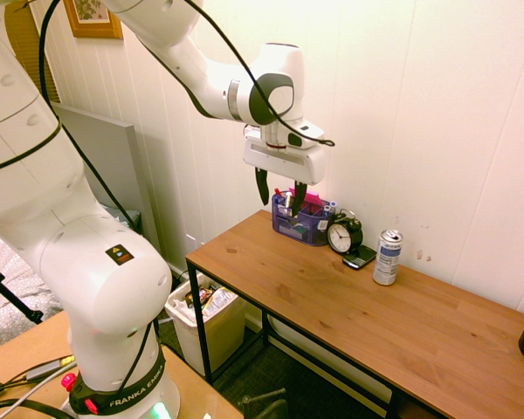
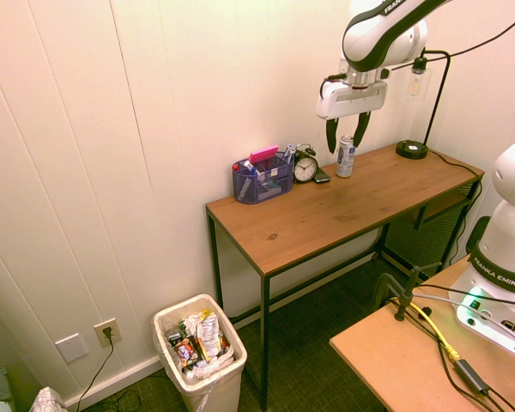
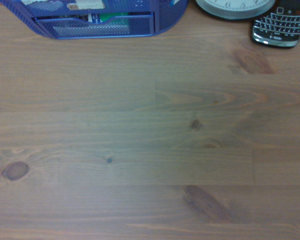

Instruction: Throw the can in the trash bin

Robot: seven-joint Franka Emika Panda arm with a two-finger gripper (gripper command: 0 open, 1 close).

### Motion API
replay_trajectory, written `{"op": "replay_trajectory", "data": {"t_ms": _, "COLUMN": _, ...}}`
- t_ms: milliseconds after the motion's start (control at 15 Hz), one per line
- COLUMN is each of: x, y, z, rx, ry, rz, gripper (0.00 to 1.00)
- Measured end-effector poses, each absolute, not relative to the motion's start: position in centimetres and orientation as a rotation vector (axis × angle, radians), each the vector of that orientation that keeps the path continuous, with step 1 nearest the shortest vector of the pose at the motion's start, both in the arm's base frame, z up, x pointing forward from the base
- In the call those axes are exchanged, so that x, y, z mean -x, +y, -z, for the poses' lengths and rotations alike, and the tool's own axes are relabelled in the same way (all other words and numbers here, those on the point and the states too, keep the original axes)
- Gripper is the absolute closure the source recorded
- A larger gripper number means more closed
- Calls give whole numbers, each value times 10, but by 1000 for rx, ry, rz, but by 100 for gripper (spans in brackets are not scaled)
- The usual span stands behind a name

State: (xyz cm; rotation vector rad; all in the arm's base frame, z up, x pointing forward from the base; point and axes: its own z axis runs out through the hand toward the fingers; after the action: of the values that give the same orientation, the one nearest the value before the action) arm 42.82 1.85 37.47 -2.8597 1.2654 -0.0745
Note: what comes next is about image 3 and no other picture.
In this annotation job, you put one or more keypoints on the black keypad mobile phone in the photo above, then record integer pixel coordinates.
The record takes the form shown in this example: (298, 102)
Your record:
(278, 25)

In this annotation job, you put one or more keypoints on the blue mesh desk organizer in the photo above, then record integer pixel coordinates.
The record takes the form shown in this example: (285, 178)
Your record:
(145, 25)

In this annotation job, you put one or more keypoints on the round silver wall clock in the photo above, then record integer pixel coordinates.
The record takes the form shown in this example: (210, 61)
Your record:
(236, 8)

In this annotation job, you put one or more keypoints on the green and white card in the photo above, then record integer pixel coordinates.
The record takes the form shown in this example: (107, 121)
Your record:
(110, 18)

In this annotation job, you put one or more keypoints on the beige paper note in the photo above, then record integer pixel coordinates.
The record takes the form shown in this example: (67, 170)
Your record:
(86, 4)

